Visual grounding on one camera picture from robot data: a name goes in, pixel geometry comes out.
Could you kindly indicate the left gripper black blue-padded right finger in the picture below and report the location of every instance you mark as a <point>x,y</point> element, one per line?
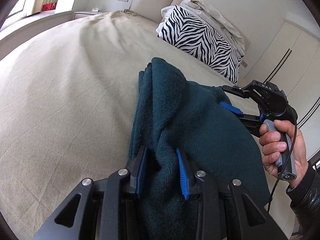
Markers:
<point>188,182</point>

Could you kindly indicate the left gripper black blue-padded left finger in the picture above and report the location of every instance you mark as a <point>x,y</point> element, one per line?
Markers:
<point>137,169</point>

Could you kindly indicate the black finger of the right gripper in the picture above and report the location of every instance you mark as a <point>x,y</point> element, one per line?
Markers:
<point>237,91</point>

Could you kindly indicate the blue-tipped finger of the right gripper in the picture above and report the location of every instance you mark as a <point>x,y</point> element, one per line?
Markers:
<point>251,122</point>

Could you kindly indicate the dark teal knit sweater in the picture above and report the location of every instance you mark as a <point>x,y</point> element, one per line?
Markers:
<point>176,114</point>

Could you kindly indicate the black jacket sleeve forearm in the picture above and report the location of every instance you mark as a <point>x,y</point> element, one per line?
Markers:
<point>305,203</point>

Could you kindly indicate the person's right hand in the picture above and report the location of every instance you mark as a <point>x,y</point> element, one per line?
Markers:
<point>273,147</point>

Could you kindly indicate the zebra print pillow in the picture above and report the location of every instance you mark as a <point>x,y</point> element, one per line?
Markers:
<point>191,34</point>

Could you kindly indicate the crumpled white duvet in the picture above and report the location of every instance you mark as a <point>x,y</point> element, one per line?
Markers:
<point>213,17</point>

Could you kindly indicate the beige bed sheet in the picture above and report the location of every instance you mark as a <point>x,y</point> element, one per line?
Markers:
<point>68,100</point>

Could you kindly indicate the white bedside table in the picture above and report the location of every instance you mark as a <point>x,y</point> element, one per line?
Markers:
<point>83,14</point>

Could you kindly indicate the red storage box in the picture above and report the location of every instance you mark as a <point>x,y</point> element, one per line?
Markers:
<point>49,7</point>

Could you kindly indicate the small wall socket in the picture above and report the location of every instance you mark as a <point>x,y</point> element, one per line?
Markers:
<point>244,64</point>

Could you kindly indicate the white wardrobe with black handles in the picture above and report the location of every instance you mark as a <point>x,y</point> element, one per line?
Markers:
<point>291,62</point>

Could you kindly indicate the beige bed frame side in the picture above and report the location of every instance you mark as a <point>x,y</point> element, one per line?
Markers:
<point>23,30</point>

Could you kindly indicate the window with dark frame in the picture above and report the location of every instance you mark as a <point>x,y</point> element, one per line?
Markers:
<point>16,14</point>

